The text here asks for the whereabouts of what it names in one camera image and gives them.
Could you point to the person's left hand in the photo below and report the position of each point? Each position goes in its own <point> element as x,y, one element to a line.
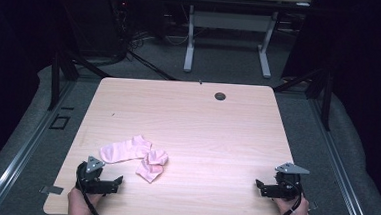
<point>79,204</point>

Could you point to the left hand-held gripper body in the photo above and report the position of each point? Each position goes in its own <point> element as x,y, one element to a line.
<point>91,176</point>

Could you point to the white desk with metal legs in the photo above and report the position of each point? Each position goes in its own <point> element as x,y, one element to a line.
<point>230,21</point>

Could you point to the black metal frame stand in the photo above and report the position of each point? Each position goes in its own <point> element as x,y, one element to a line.
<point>57,79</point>
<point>324,95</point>

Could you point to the long pink sock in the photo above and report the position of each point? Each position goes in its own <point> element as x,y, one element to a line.
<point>122,150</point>

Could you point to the person's right hand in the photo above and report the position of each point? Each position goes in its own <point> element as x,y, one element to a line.
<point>293,214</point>

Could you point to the small grey metal bracket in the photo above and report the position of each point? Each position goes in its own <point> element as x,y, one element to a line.
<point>52,190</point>

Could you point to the aluminium floor rail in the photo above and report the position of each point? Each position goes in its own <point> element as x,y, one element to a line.
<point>25,151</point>
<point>340,170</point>

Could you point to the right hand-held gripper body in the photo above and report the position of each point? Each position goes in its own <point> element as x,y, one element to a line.
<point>285,186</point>

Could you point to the crumpled pink sock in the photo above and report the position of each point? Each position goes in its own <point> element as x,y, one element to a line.
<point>152,167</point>

